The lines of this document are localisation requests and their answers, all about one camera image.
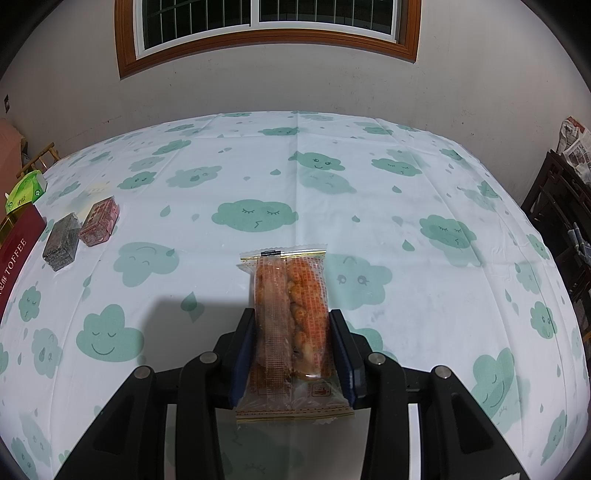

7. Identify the maroon tin box gold interior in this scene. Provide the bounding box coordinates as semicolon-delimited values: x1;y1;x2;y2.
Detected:
0;203;47;319

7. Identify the clear packet of orange snacks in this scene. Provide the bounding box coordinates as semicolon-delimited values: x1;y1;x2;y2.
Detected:
235;246;356;425

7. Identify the wooden framed window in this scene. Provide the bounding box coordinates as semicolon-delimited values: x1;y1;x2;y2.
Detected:
115;0;422;79

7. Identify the stack of newspapers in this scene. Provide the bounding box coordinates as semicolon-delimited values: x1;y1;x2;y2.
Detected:
556;115;591;181

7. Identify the green tissue pack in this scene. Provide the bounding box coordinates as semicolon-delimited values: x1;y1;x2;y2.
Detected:
4;169;48;214

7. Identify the pink patterned snack block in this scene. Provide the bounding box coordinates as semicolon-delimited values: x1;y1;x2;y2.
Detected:
78;196;121;247

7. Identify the pink cloth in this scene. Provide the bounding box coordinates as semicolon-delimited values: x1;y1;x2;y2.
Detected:
0;117;24;195

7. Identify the dark wooden cabinet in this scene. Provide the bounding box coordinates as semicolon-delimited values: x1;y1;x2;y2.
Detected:
521;150;591;342

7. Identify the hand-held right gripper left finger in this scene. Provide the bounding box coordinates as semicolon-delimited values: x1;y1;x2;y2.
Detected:
53;307;257;480

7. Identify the bamboo chair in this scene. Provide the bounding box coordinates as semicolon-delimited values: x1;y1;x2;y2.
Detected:
16;142;61;181

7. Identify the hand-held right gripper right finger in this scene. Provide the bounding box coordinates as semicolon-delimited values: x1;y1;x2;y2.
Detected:
328;308;527;480

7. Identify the dark sesame bar packet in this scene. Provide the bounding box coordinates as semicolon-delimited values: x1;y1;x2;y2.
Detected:
41;212;83;271

